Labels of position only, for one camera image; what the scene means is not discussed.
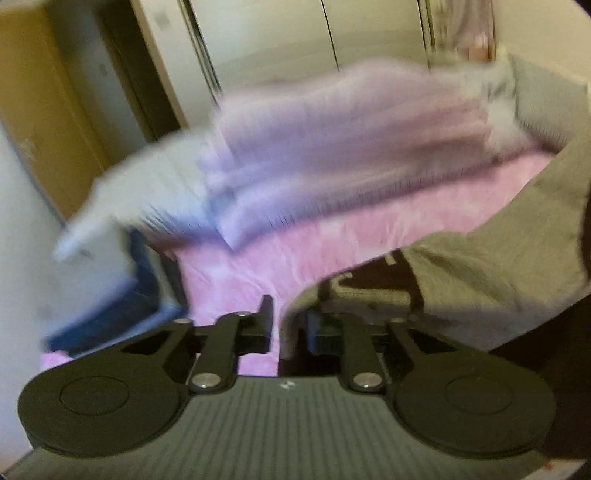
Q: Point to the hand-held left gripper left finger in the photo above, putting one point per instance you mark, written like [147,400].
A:
[264,318]

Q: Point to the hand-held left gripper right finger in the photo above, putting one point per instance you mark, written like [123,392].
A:
[323,339]

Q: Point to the grey garment with dark print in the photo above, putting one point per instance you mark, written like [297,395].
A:
[508,258]

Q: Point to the folded dark blue clothes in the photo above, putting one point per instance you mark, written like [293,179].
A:
[115,318]

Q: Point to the pink fluffy blanket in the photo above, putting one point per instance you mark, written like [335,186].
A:
[286,249]

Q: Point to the white fluffy bedding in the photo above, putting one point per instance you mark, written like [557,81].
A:
[152,184]
[498,101]

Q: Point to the lavender folded quilt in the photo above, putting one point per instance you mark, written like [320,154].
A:
[323,152]

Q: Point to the white wardrobe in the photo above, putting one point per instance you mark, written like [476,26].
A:
[286,37]

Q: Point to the wooden door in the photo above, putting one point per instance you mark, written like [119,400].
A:
[41,106]

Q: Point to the grey cushion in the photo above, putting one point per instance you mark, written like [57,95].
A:
[549,101]

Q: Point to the patterned curtain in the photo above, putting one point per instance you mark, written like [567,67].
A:
[461,25]

